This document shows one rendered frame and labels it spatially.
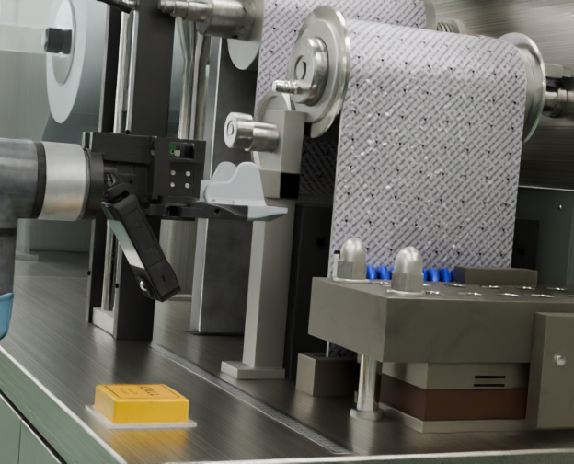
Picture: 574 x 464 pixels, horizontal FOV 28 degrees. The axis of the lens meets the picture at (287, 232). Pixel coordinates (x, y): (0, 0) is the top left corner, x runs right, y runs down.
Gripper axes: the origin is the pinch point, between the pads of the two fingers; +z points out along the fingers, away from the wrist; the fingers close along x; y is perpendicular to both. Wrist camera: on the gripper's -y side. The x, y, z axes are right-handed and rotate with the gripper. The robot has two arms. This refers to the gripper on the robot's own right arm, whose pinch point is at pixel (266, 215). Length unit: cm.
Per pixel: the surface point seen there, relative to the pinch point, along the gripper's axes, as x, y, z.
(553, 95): 4.1, 16.7, 38.8
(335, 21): 1.9, 21.5, 7.4
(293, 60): 7.7, 17.5, 5.4
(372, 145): -0.3, 8.3, 11.8
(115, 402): -12.7, -17.1, -18.9
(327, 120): 2.0, 10.8, 7.4
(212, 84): 41.0, 17.0, 8.4
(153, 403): -12.8, -17.1, -15.5
